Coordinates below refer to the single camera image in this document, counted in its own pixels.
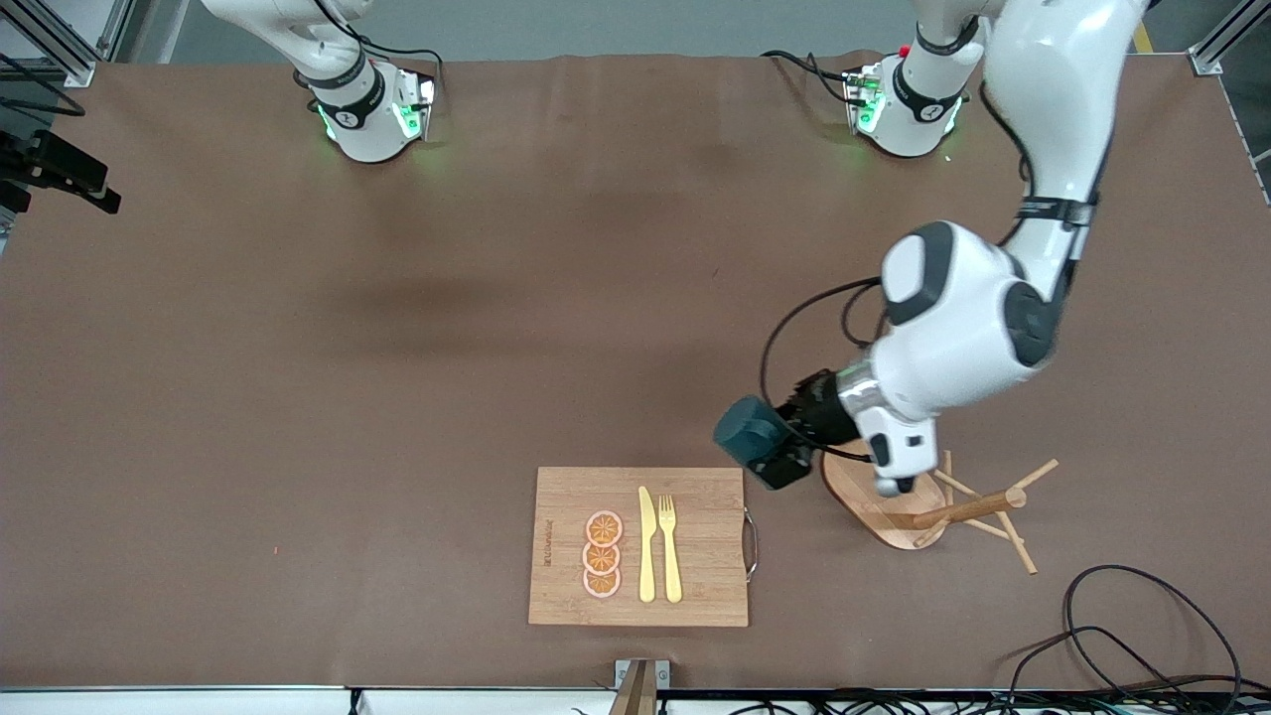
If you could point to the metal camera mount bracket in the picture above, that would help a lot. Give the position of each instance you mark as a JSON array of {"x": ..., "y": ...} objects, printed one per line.
[{"x": 640, "y": 685}]

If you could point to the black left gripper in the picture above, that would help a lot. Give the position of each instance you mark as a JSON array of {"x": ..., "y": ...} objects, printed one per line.
[{"x": 820, "y": 411}]

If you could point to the orange slice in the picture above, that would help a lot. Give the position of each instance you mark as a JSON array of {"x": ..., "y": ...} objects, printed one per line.
[{"x": 604, "y": 528}]

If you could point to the yellow plastic fork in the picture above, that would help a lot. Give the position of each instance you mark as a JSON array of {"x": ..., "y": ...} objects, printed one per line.
[{"x": 671, "y": 556}]

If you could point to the white table edge rail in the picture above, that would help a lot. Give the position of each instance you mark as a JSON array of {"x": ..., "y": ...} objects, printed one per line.
[{"x": 199, "y": 703}]

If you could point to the yellow plastic knife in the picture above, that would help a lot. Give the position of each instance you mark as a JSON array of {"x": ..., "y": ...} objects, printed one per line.
[{"x": 646, "y": 546}]

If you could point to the bamboo cutting board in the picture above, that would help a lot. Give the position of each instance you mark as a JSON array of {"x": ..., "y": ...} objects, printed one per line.
[{"x": 695, "y": 556}]

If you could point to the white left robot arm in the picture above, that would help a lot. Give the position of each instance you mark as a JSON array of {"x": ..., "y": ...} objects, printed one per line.
[{"x": 1053, "y": 99}]

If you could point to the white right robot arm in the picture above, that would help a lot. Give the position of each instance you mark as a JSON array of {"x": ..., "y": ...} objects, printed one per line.
[{"x": 357, "y": 109}]

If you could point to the wooden cup rack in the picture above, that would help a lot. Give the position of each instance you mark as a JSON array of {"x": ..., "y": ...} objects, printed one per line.
[{"x": 978, "y": 508}]

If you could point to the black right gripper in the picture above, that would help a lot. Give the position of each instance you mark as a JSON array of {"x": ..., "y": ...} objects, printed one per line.
[{"x": 12, "y": 167}]

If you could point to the brown table cover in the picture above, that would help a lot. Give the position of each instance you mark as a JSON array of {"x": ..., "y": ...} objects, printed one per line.
[{"x": 635, "y": 298}]

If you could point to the dark teal cup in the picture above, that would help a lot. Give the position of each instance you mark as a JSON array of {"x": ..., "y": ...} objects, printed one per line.
[{"x": 750, "y": 432}]

